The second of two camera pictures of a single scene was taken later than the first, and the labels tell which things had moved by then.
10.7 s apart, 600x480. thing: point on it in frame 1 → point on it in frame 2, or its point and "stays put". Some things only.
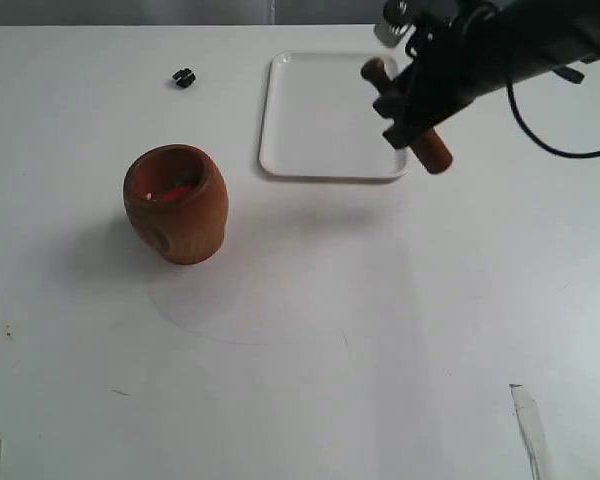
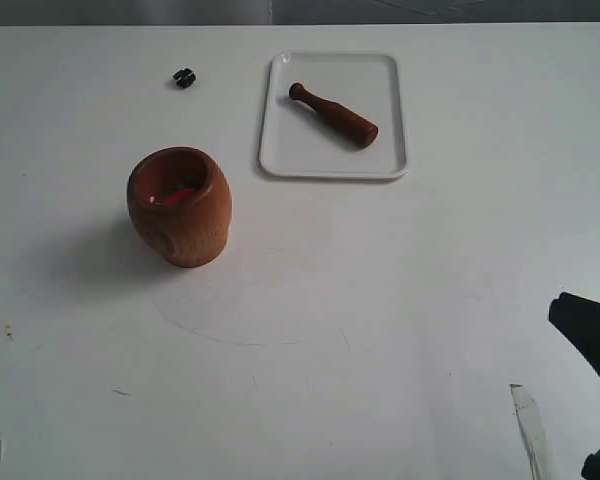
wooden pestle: x=427 y=145 → x=342 y=117
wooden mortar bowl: x=178 y=198 stays put
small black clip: x=184 y=77 stays put
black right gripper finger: x=393 y=104 → x=595 y=329
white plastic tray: x=319 y=119 stays put
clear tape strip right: x=533 y=431 stays put
